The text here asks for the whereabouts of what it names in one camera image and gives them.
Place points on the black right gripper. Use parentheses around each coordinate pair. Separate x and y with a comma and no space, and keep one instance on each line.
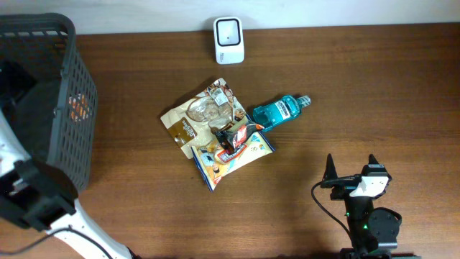
(345,182)

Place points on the teal mouthwash bottle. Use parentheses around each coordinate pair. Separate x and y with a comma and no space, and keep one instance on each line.
(279,112)

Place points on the black red snack packet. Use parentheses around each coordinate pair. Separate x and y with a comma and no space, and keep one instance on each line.
(232,140)

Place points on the yellow blue snack bag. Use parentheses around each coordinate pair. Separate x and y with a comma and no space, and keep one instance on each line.
(215,163)

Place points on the beige brown cookie pouch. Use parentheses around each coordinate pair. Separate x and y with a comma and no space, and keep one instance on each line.
(193,123)

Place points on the orange tissue pack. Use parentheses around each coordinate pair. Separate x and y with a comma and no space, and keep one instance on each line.
(80,109)

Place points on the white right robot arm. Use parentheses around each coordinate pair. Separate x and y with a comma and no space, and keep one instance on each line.
(372,230)

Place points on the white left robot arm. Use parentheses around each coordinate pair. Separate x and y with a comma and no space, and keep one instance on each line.
(40,196)

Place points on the white barcode scanner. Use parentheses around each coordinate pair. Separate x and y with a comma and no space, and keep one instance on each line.
(228,40)

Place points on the grey plastic mesh basket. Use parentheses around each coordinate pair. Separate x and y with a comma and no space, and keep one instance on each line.
(41,69)

